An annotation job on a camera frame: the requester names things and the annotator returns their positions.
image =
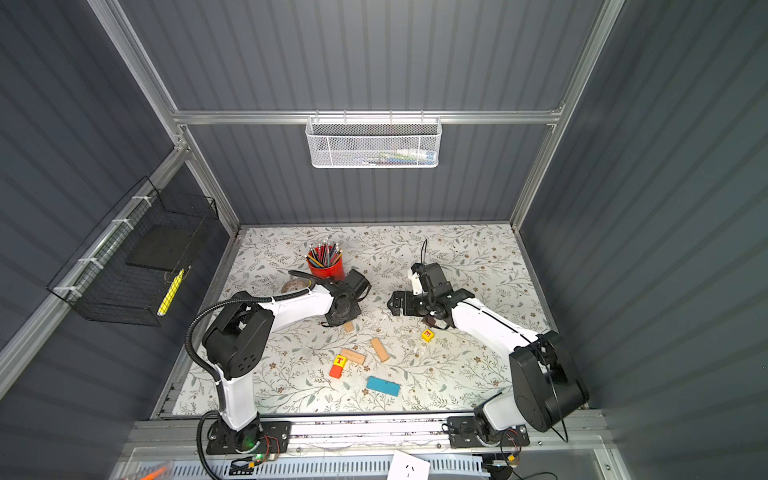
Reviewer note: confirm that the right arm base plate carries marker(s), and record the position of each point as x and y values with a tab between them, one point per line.
470	432

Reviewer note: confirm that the black wire wall basket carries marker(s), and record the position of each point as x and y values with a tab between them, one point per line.
123	276

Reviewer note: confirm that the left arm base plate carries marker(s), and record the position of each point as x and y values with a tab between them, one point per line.
263	438

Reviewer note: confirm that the red pencil cup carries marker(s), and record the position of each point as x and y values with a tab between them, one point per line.
332	269

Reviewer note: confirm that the red yellow T block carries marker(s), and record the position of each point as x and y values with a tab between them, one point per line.
338	366

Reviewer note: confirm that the tape roll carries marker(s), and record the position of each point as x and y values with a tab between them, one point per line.
293	285

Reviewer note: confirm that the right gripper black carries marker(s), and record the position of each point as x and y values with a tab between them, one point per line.
409	298

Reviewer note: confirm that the yellow marker in black basket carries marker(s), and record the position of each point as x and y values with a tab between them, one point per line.
171	292

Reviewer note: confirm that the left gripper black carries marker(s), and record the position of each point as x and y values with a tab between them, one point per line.
357	312

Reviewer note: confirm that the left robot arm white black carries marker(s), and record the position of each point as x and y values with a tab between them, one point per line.
227	340

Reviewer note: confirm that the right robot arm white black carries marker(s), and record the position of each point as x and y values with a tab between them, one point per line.
547	385

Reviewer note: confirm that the coloured pencils bunch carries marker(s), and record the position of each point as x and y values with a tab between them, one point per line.
324	255

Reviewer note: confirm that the white power socket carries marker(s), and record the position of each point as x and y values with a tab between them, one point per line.
404	466

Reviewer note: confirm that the markers in white basket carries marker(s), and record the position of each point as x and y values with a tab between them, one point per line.
401	157

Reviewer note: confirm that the teal block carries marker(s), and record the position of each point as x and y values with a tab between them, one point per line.
383	386

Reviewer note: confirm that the white wire mesh basket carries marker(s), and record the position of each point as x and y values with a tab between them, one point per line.
338	145

